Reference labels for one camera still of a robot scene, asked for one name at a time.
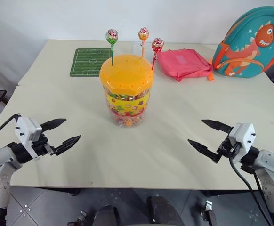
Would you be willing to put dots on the orange wrapped lollipop orange stick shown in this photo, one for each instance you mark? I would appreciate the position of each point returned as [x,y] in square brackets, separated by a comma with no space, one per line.
[143,37]

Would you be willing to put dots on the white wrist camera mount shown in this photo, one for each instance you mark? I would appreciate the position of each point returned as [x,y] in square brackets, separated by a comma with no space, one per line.
[243,136]
[28,131]

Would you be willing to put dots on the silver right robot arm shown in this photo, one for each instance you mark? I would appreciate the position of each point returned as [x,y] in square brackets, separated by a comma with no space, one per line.
[267,174]

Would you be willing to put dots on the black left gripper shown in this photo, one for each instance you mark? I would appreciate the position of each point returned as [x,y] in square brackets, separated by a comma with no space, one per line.
[42,146]

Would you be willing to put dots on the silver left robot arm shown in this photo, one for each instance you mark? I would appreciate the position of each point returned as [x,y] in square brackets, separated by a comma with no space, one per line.
[0,164]

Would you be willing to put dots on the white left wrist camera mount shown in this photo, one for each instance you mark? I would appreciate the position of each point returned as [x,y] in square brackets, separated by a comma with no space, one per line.
[28,131]

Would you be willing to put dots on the green soccer field mat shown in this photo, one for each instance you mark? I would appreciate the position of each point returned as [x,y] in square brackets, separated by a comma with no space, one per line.
[88,62]

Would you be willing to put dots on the clear candy jar orange lid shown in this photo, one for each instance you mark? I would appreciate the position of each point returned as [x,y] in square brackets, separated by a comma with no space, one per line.
[126,89]

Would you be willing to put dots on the teal dinosaur backpack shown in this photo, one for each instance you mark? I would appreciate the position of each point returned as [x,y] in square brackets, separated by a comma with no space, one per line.
[247,44]

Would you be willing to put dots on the green wrapped lollipop green stick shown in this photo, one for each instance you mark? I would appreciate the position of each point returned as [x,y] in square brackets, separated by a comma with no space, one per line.
[112,38]

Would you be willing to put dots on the red wrapped lollipop red stick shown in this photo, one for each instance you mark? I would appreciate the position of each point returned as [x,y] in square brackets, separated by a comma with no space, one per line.
[156,49]

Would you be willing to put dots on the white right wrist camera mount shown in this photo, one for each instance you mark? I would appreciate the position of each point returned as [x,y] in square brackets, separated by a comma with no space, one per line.
[243,136]

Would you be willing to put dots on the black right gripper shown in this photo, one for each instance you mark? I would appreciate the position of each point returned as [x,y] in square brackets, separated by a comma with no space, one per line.
[226,147]

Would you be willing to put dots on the pink folded fabric bag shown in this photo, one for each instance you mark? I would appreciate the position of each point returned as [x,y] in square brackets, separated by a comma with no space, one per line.
[184,64]

